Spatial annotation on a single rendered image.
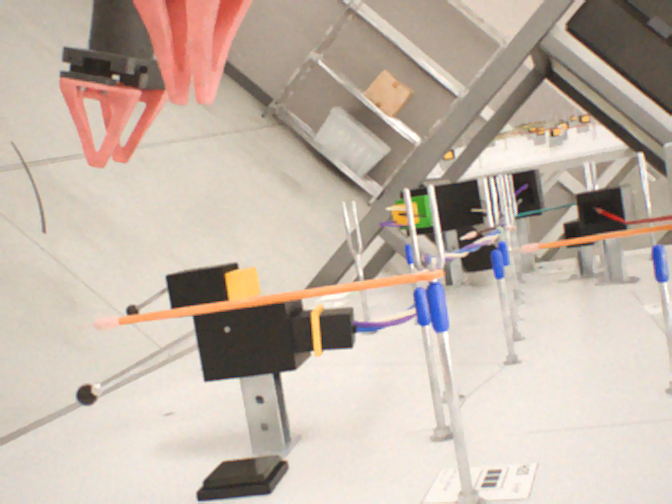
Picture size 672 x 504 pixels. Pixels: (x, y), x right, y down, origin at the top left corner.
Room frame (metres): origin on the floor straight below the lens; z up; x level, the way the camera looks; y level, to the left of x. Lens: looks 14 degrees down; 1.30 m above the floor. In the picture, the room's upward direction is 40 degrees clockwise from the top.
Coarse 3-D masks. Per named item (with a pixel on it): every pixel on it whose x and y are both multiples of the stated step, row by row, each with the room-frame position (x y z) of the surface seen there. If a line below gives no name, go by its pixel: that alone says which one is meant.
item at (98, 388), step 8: (184, 336) 0.49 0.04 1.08; (192, 336) 0.49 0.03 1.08; (168, 344) 0.49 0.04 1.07; (176, 344) 0.49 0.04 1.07; (184, 344) 0.49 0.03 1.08; (160, 352) 0.49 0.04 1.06; (168, 352) 0.49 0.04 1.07; (144, 360) 0.49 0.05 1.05; (152, 360) 0.49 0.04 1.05; (128, 368) 0.49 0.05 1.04; (136, 368) 0.49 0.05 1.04; (112, 376) 0.49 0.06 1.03; (120, 376) 0.49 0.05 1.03; (96, 384) 0.49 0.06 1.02; (104, 384) 0.49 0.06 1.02; (112, 384) 0.49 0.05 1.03; (96, 392) 0.49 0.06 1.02
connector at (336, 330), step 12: (300, 312) 0.50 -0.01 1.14; (324, 312) 0.49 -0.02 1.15; (336, 312) 0.49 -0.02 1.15; (348, 312) 0.49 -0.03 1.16; (300, 324) 0.48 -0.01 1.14; (324, 324) 0.48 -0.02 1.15; (336, 324) 0.48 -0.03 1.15; (348, 324) 0.48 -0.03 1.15; (300, 336) 0.48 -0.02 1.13; (312, 336) 0.48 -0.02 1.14; (324, 336) 0.48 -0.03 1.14; (336, 336) 0.48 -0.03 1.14; (348, 336) 0.48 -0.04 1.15; (300, 348) 0.48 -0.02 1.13; (312, 348) 0.48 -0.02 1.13; (324, 348) 0.48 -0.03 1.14; (336, 348) 0.48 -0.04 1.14; (348, 348) 0.48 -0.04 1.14
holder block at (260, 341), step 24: (216, 312) 0.47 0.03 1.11; (240, 312) 0.47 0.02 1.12; (264, 312) 0.47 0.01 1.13; (288, 312) 0.48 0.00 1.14; (216, 336) 0.47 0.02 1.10; (240, 336) 0.47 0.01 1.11; (264, 336) 0.47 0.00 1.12; (288, 336) 0.47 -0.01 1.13; (216, 360) 0.47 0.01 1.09; (240, 360) 0.47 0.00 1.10; (264, 360) 0.47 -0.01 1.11; (288, 360) 0.47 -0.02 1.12
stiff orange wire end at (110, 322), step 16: (432, 272) 0.37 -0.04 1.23; (320, 288) 0.37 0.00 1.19; (336, 288) 0.37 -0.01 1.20; (352, 288) 0.37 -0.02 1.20; (368, 288) 0.37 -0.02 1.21; (208, 304) 0.37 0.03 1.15; (224, 304) 0.37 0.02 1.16; (240, 304) 0.37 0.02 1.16; (256, 304) 0.37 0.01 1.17; (96, 320) 0.38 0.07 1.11; (112, 320) 0.37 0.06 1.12; (128, 320) 0.37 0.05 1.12; (144, 320) 0.37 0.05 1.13
